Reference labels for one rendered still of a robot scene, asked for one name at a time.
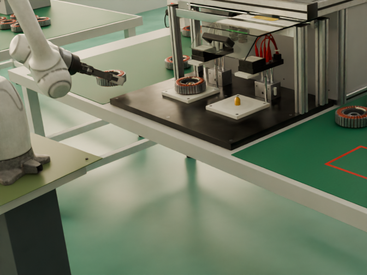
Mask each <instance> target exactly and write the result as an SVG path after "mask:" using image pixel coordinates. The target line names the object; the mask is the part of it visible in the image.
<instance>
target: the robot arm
mask: <svg viewBox="0 0 367 275"><path fill-rule="evenodd" d="M7 1H8V3H9V5H10V7H11V9H12V11H13V13H14V15H15V17H16V18H17V20H18V22H19V24H20V26H21V28H22V30H23V32H24V34H18V35H16V36H15V37H14V38H13V39H12V41H11V43H10V47H9V54H10V55H11V56H12V58H13V59H15V60H16V61H18V62H19V63H21V64H23V66H24V67H26V68H27V69H28V70H29V71H30V72H31V75H32V77H33V79H34V81H35V82H36V84H37V86H38V87H39V89H40V90H41V91H42V92H43V93H44V94H45V95H46V96H48V97H50V98H54V99H57V98H61V97H64V96H65V95H66V94H67V93H69V91H70V89H71V87H72V78H71V75H74V74H76V73H77V72H78V73H81V74H86V75H89V76H94V77H96V76H97V77H100V78H102V79H106V80H107V81H108V83H109V82H112V83H115V84H118V85H121V86H123V83H124V81H125V78H123V77H120V76H117V75H114V74H111V73H106V72H104V71H101V70H98V69H95V68H93V66H90V65H87V64H86V63H82V62H80V58H79V56H77V55H75V54H72V53H71V52H70V51H67V50H66V49H64V48H61V47H59V46H56V45H54V44H52V43H51V42H50V41H47V40H46V38H45V36H44V33H43V31H42V29H41V27H40V25H39V23H38V20H37V18H36V16H35V14H34V11H33V9H32V7H31V5H30V3H29V0H7ZM50 161H51V160H50V156H49V155H44V154H36V153H34V152H33V148H32V144H31V136H30V130H29V124H28V119H27V115H26V110H25V107H24V104H23V101H22V99H21V97H20V95H19V93H18V91H17V90H16V88H15V86H14V85H13V84H12V83H11V82H10V81H9V80H7V79H6V78H4V77H2V76H0V184H2V185H4V186H9V185H11V184H13V183H14V182H15V181H16V180H18V179H19V178H21V177H22V176H24V175H26V174H38V173H40V172H42V170H43V166H42V165H44V164H46V163H48V162H50Z"/></svg>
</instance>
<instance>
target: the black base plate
mask: <svg viewBox="0 0 367 275"><path fill-rule="evenodd" d="M208 69H210V68H207V67H206V68H204V70H203V71H200V72H197V71H193V72H191V73H187V74H184V76H185V77H189V76H190V77H191V76H196V77H197V76H198V77H202V78H204V79H205V81H206V85H208V86H211V87H215V88H216V85H215V84H212V83H209V73H208ZM176 80H178V78H176V77H175V78H172V79H169V80H166V81H163V82H159V83H156V84H154V85H151V86H147V87H144V88H141V89H138V90H136V91H133V92H129V93H126V94H123V95H120V96H117V97H114V98H111V99H110V104H111V105H113V106H116V107H119V108H121V109H124V110H127V111H129V112H132V113H134V114H137V115H139V116H142V117H145V118H147V119H150V120H152V121H155V122H158V123H160V124H163V125H166V126H168V127H171V128H173V129H176V130H179V131H181V132H183V133H186V134H189V135H192V136H194V137H197V138H199V139H202V140H204V141H207V142H210V143H212V144H214V145H218V146H220V147H223V148H225V149H228V150H230V151H232V150H234V149H236V148H239V147H241V146H243V145H245V144H248V143H250V142H252V141H254V140H257V139H260V138H262V137H264V136H266V135H269V134H271V133H273V132H275V131H278V130H280V129H282V128H284V127H287V126H289V125H291V124H293V123H296V122H298V121H301V120H302V119H305V118H307V117H310V116H312V115H314V114H316V113H319V112H321V111H323V110H326V109H328V108H330V107H332V106H334V100H332V99H328V103H327V104H324V105H320V104H316V96H315V95H313V94H308V112H307V113H306V112H305V113H304V114H300V113H296V112H295V90H293V89H290V88H285V87H281V96H280V97H278V98H276V99H273V100H269V99H268V103H270V106H269V107H267V108H265V109H263V110H260V111H257V112H255V113H252V114H250V115H247V116H245V117H242V118H240V119H234V118H231V117H228V116H225V115H222V114H219V113H216V112H213V111H210V110H207V109H206V106H208V105H210V104H213V103H216V102H218V101H221V100H224V99H227V98H229V97H232V96H234V95H237V94H239V95H243V96H246V97H249V98H253V99H257V100H260V101H264V102H265V98H261V97H257V96H255V81H256V80H254V79H245V78H242V77H238V76H235V74H232V83H231V84H228V85H225V86H223V87H222V86H218V88H219V89H220V92H219V93H216V94H213V95H210V96H208V97H205V98H202V99H199V100H196V101H194V102H191V103H185V102H182V101H179V100H176V99H173V98H170V97H167V96H164V95H162V92H163V91H166V90H168V89H171V88H174V87H175V86H174V82H175V81H176Z"/></svg>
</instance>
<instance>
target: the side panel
mask: <svg viewBox="0 0 367 275"><path fill-rule="evenodd" d="M365 95H367V2H365V3H362V4H359V5H355V6H352V7H349V8H346V9H343V10H339V93H338V100H334V105H338V106H342V105H344V104H347V103H349V102H351V101H353V100H356V99H358V98H360V97H362V96H365Z"/></svg>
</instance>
